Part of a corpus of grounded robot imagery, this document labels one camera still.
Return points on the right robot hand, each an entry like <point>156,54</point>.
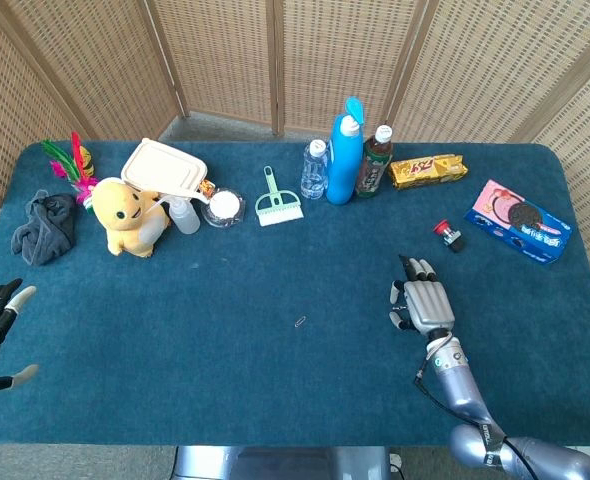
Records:
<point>427,302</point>

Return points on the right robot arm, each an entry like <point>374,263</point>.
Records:
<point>467,395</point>

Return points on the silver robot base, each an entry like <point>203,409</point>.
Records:
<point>285,462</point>

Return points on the metal paper clip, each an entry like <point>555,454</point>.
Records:
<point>300,321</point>

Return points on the red emergency push button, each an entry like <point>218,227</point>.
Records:
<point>450,235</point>

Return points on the blue pink cookie box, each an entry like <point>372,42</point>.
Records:
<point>520,222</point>

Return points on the dark grey crumpled cloth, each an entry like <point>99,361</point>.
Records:
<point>45,227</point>

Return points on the yellow biscuit packet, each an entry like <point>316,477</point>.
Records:
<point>427,171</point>

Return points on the brown tea drink bottle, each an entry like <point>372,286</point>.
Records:
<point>374,167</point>

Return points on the tall blue bottle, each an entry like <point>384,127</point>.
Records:
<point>345,165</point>

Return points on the clear plastic water bottle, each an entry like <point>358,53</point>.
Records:
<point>315,172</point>

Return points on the green small hand brush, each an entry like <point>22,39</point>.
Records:
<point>277,205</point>

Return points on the yellow plush dinosaur toy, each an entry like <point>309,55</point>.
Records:
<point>125,215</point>

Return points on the colourful feather shuttlecock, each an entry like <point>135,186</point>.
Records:
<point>77,167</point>

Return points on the blue felt table cover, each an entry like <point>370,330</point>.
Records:
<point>225,375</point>

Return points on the round tin with white lid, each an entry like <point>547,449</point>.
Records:
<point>223,204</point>

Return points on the translucent squeeze wash bottle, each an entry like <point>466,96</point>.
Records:
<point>185,217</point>

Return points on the small colourful snack packet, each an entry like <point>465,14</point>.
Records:
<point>206,187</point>

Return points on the beige lidded lunch box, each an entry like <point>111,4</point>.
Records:
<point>162,165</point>

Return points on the wicker folding screen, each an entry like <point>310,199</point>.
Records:
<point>225,55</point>

